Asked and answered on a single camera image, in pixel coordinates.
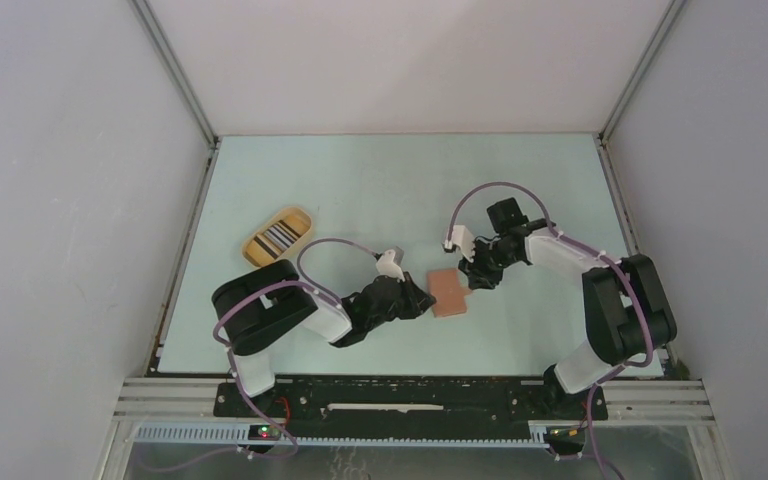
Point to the brown leather card holder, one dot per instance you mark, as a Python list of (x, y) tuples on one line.
[(449, 293)]

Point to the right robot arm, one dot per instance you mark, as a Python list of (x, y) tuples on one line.
[(627, 315)]

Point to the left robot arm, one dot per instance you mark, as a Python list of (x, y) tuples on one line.
[(256, 310)]

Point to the grey cable duct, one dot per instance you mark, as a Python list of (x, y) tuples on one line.
[(242, 434)]

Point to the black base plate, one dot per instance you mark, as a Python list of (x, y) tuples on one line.
[(435, 408)]

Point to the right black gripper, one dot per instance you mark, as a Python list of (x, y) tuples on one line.
[(478, 276)]

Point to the cards in tray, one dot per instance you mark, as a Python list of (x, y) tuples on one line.
[(275, 240)]

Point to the yellow oval card tray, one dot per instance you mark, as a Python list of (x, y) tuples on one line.
[(298, 219)]

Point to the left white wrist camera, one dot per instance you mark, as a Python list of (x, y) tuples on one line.
[(388, 263)]

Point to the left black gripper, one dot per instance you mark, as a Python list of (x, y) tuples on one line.
[(418, 301)]

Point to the aluminium frame rail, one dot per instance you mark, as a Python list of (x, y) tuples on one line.
[(627, 401)]

